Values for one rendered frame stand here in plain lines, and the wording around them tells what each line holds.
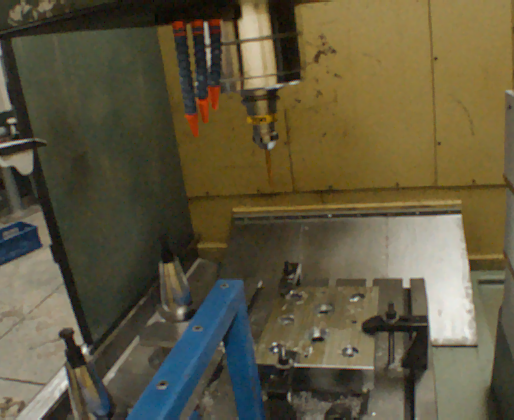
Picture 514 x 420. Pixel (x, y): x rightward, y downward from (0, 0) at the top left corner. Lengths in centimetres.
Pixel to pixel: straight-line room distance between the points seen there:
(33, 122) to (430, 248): 133
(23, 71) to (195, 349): 89
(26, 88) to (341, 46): 105
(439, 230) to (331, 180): 44
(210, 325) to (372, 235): 126
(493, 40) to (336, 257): 93
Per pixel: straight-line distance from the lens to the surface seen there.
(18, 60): 127
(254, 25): 69
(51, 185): 131
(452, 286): 168
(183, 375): 55
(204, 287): 73
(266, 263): 180
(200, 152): 195
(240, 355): 76
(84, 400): 50
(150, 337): 65
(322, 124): 180
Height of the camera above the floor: 156
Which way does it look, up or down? 20 degrees down
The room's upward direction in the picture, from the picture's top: 8 degrees counter-clockwise
